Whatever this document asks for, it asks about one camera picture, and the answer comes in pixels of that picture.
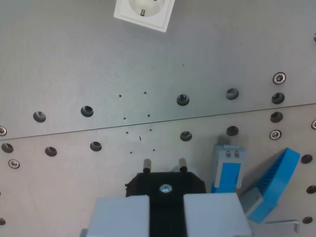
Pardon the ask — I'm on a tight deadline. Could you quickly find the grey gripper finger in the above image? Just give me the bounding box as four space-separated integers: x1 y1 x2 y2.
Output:
85 195 151 237
183 192 253 237

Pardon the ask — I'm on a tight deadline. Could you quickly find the black two-pin power plug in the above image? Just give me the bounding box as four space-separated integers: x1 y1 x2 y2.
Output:
124 158 207 237

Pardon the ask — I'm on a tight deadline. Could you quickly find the blue and grey terminal block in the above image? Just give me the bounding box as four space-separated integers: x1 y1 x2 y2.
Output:
210 144 246 194

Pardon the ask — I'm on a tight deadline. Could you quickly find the blue ribbed plastic holder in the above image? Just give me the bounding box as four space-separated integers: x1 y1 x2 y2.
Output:
238 147 301 224

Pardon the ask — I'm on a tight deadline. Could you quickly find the silver allen key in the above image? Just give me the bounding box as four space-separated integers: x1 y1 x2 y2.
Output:
265 219 301 234

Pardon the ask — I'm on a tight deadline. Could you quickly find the white wall socket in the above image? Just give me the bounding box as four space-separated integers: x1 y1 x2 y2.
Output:
113 0 176 33

